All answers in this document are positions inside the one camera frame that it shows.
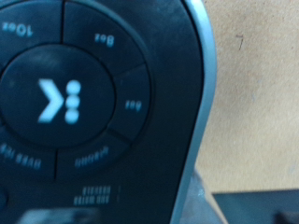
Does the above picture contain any black Keurig coffee machine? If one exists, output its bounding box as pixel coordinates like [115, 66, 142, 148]
[0, 0, 299, 224]

